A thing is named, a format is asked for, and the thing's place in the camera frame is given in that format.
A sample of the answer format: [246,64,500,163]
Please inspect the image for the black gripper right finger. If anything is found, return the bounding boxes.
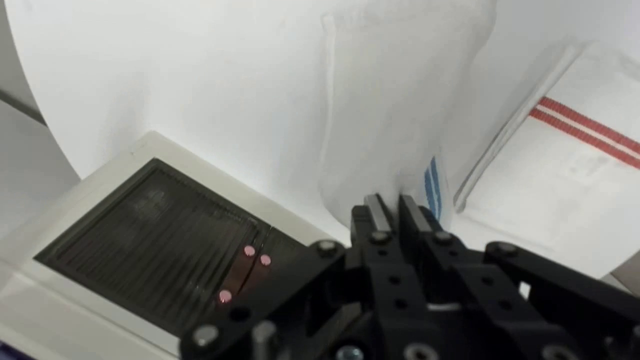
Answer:
[397,191,490,316]

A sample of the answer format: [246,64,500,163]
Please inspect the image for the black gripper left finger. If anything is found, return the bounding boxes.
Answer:
[349,191,411,322]

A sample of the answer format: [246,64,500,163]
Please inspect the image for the white towel blue stripes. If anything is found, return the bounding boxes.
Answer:
[317,0,500,231]

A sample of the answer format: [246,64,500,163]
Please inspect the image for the white towel red stripes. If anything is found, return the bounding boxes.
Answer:
[452,40,640,281]

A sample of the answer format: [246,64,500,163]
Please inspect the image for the white cabinet dark doors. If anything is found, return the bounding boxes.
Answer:
[0,127,349,360]

